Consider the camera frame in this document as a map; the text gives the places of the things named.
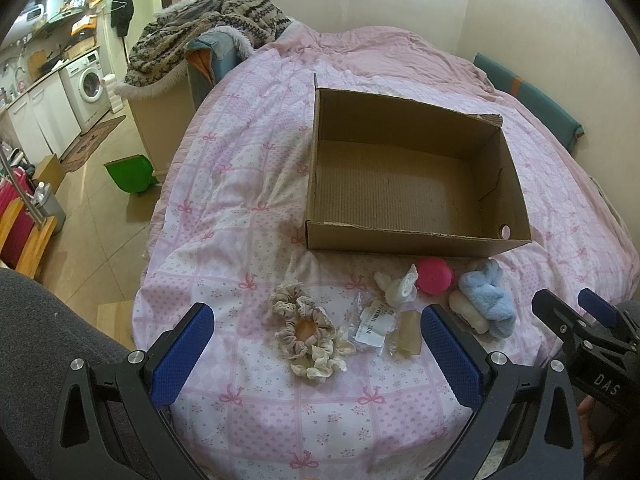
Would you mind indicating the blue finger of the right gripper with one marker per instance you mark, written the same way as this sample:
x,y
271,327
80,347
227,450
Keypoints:
x,y
560,318
598,308

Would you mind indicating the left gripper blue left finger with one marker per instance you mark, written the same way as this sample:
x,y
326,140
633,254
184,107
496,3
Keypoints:
x,y
86,442

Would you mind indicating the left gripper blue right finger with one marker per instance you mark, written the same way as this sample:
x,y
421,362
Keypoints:
x,y
531,409

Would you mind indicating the light blue fluffy scrunchie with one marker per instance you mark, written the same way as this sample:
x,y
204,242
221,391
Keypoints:
x,y
483,289

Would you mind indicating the cream soft pad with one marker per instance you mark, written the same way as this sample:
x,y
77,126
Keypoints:
x,y
464,309

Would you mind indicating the white soft cloth bundle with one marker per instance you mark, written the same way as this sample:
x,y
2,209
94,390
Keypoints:
x,y
398,291

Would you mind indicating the beige floral scrunchie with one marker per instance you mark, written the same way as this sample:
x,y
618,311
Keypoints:
x,y
305,323

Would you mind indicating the person's right hand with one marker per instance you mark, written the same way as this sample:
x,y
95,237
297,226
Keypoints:
x,y
589,438

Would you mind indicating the pink rubber duck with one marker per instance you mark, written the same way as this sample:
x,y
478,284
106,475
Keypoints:
x,y
434,276

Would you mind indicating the clear plastic bag with label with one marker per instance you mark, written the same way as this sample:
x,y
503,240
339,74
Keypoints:
x,y
375,323

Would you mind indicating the teal cushion with orange stripe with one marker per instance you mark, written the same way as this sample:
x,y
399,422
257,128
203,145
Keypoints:
x,y
562,125

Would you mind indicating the pink patterned bed quilt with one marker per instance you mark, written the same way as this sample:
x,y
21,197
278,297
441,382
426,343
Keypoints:
x,y
229,228

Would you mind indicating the cream satin scrunchie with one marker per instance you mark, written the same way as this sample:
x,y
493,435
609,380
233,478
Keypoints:
x,y
325,359

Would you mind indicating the grey metal canister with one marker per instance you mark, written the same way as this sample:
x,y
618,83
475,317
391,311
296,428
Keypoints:
x,y
48,205

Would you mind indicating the brown cardboard box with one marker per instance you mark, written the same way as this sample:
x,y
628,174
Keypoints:
x,y
396,176

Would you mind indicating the green plastic dustpan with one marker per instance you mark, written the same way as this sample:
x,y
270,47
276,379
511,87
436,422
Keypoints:
x,y
132,174

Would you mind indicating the red suitcase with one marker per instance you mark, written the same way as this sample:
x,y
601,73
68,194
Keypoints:
x,y
19,232

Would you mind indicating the brown door mat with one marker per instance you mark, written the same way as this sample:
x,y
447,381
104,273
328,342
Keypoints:
x,y
85,145

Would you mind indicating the white kitchen cabinets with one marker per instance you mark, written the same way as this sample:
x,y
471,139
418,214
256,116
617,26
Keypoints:
x,y
41,122

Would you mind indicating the white washing machine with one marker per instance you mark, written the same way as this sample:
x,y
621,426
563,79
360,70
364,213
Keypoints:
x,y
82,82

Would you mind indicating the blue fur-trimmed jacket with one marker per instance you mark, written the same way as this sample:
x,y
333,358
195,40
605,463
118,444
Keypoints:
x,y
211,56

